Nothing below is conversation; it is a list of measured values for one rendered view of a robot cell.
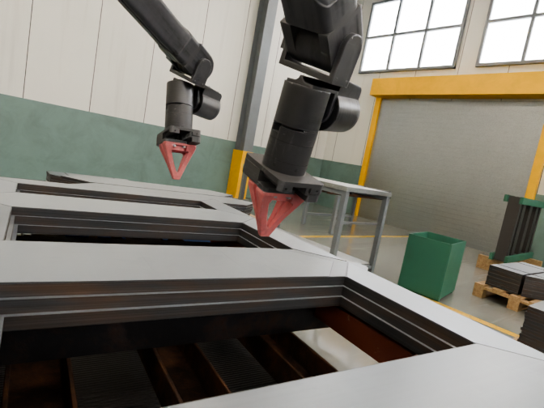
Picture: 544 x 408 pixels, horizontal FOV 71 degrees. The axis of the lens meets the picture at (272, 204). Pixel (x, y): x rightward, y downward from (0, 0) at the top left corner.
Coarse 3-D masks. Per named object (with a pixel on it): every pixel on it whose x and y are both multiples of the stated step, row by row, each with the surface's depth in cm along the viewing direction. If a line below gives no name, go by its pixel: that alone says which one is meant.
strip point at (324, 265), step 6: (288, 252) 86; (294, 252) 87; (300, 258) 82; (306, 258) 83; (312, 258) 84; (318, 258) 85; (312, 264) 79; (318, 264) 80; (324, 264) 81; (330, 264) 82; (324, 270) 76; (330, 270) 76
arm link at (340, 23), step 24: (288, 0) 38; (312, 0) 36; (336, 0) 36; (288, 24) 41; (312, 24) 38; (336, 24) 38; (360, 24) 41; (288, 48) 44; (312, 48) 41; (336, 48) 40
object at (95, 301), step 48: (48, 192) 114; (96, 192) 121; (240, 240) 108; (0, 288) 45; (48, 288) 47; (96, 288) 50; (144, 288) 54; (192, 288) 58; (240, 288) 62; (288, 288) 67; (336, 288) 73; (0, 336) 40; (432, 336) 57
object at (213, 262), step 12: (192, 252) 72; (204, 252) 73; (216, 252) 75; (204, 264) 66; (216, 264) 67; (228, 264) 68; (216, 276) 61; (228, 276) 62; (240, 276) 63; (252, 276) 64
